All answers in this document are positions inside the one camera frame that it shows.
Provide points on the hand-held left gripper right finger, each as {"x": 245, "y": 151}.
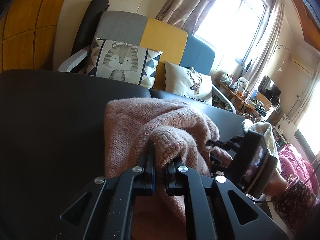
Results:
{"x": 172, "y": 180}

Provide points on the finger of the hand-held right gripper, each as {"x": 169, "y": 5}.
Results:
{"x": 220, "y": 165}
{"x": 225, "y": 143}

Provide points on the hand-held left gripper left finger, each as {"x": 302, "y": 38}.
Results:
{"x": 150, "y": 165}

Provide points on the pink knit sweater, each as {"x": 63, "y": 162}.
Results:
{"x": 130, "y": 130}

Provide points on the person's right forearm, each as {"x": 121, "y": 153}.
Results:
{"x": 295, "y": 200}

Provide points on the cream knit sweater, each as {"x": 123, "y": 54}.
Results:
{"x": 271, "y": 135}

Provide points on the person's red clothing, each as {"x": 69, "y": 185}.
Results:
{"x": 295, "y": 160}

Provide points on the cluttered wooden desk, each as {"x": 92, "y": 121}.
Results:
{"x": 235, "y": 93}

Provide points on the black monitor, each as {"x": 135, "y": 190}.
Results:
{"x": 268, "y": 87}

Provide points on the deer print cushion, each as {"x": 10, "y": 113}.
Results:
{"x": 180, "y": 80}

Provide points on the black leather bench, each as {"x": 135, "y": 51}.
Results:
{"x": 50, "y": 130}

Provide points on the white air conditioner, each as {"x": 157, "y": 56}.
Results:
{"x": 301, "y": 65}

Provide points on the tiger print cushion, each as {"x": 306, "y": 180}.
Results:
{"x": 120, "y": 60}

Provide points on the beige patterned curtain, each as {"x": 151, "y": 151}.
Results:
{"x": 185, "y": 5}
{"x": 267, "y": 42}

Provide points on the bright window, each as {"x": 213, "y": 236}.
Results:
{"x": 225, "y": 25}

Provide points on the grey yellow blue sofa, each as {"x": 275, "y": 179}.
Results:
{"x": 165, "y": 35}

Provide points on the black rolled mat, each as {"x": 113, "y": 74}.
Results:
{"x": 90, "y": 20}

